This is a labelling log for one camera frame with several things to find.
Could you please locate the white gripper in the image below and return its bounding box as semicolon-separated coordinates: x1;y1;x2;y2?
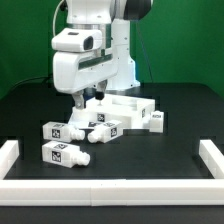
52;28;118;110

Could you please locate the white U-shaped fence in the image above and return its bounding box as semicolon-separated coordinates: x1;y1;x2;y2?
0;140;224;206

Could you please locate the white square table top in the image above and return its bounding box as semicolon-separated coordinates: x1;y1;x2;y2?
69;94;155;129

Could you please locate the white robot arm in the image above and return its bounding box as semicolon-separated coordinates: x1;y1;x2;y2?
51;0;153;109

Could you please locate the white cable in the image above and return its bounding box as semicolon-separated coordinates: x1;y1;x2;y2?
52;0;68;34

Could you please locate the black cable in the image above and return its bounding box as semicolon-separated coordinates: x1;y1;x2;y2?
0;76;54;101

